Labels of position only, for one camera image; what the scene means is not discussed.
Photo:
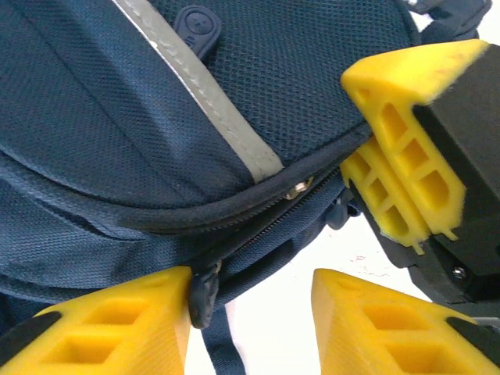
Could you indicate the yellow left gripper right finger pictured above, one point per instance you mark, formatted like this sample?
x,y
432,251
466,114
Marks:
x,y
390,336

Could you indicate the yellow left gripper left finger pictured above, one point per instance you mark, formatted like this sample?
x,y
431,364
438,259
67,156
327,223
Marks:
x,y
117,336

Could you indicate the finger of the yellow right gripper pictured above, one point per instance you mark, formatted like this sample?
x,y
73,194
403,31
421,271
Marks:
x,y
367,172
410,74

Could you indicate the navy blue backpack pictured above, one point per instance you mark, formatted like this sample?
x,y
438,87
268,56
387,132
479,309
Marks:
x,y
117,117

